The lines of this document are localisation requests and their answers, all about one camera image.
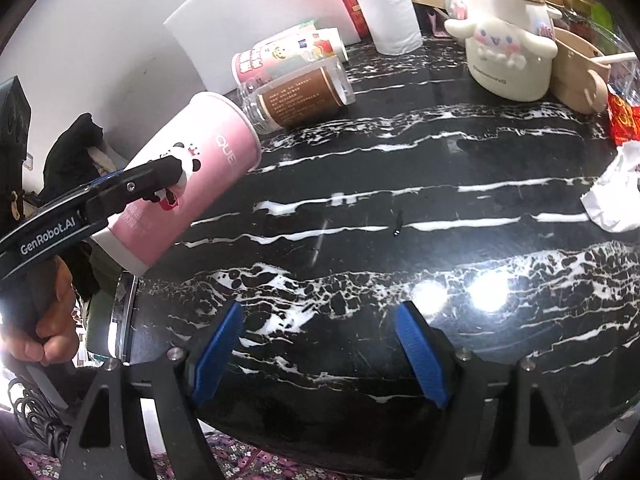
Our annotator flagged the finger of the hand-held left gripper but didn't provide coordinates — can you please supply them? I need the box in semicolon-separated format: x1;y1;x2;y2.
84;157;183;224

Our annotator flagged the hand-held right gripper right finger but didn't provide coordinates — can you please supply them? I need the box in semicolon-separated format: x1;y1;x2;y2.
395;301;584;480

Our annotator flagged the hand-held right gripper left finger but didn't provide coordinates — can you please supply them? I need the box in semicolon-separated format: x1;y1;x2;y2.
59;300;245;480

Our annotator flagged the pink panda paper cup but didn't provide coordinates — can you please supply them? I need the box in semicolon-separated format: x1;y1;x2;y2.
89;91;262;277

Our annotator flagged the person's left hand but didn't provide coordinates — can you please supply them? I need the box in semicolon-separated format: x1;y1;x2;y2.
0;255;81;367

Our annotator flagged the black clothing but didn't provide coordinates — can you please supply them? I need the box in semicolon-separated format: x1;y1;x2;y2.
42;112;126;198

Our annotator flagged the floral cloth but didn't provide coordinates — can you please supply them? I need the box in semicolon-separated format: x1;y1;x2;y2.
20;430;281;480

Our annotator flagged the clear bottle with brown label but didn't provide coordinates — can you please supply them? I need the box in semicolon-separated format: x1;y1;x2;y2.
237;57;357;135

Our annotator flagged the printed pink and white bottle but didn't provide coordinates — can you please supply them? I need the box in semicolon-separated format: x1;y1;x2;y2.
231;27;349;88

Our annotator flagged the white board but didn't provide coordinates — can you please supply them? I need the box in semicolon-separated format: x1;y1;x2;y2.
163;0;361;96

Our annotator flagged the crumpled white tissue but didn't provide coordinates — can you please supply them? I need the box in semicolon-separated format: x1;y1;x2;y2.
580;141;640;233

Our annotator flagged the red canister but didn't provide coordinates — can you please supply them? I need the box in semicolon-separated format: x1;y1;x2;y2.
327;0;373;41

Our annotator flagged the white paper towel roll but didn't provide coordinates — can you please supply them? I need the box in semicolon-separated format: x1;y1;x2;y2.
348;0;423;56

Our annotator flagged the red snack packet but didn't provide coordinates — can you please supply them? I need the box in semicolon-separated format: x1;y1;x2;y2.
606;92;640;147

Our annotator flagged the white cartoon dog jar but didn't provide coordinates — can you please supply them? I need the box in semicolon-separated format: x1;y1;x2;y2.
444;0;560;101

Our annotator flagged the white plastic spoon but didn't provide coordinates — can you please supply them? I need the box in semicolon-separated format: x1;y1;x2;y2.
590;52;639;68

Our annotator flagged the black coiled cable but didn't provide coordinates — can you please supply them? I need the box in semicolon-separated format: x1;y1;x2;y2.
7;377;72;461

